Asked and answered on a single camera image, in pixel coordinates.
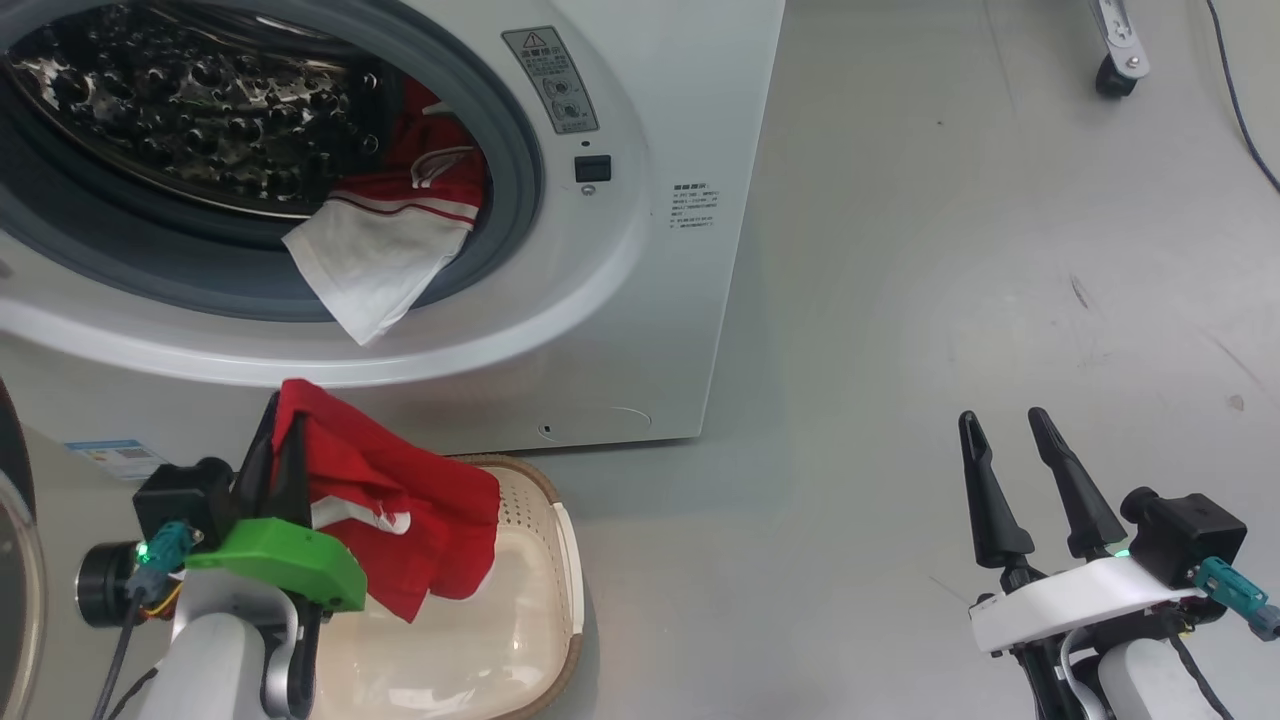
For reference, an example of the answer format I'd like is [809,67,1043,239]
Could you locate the cream perforated laundry basket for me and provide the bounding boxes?
[300,453,586,720]

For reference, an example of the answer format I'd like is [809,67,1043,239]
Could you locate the white oval filter access cover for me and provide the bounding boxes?
[537,405,653,441]

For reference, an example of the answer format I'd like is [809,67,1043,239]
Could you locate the teal plug camera cable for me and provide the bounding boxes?
[1195,557,1280,643]
[93,520,198,720]

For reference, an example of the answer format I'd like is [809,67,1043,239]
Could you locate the stainless steel washing machine drum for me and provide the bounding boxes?
[0,0,401,221]

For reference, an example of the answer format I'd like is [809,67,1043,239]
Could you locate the white garment with red trim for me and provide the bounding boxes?
[282,80,491,346]

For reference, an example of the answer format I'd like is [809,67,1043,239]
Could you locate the grey warning sticker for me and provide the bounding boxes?
[502,27,600,135]

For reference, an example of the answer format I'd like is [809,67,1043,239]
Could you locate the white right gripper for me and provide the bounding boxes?
[958,407,1206,656]

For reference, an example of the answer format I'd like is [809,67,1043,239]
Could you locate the teal plug right camera cable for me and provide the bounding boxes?
[1195,557,1280,643]

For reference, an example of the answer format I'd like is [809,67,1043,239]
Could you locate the teal plug left camera cable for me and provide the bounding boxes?
[93,520,198,720]

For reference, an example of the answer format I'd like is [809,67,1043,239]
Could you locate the blue energy label sticker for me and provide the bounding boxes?
[65,438,166,481]

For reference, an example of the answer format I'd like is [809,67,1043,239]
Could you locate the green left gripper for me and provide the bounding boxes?
[78,395,368,629]

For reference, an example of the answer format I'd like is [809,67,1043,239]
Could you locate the white front-load washing machine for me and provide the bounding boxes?
[0,0,786,501]

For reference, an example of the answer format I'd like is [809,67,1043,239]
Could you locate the black floor cable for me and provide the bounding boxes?
[1205,0,1280,196]

